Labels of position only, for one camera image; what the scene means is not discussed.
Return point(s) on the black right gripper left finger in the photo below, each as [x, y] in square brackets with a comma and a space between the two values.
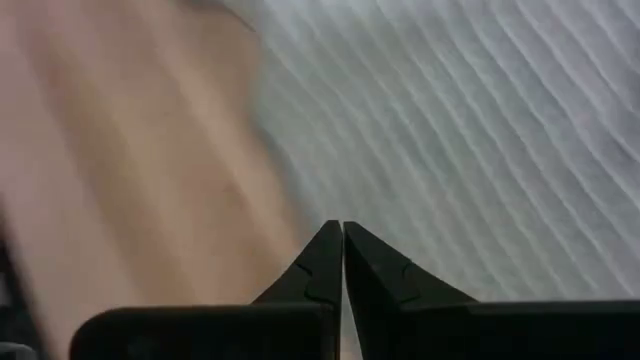
[300, 310]

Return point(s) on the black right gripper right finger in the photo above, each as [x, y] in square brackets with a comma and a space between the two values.
[400, 310]

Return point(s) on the grey microfiber towel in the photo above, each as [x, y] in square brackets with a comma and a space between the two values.
[450, 125]

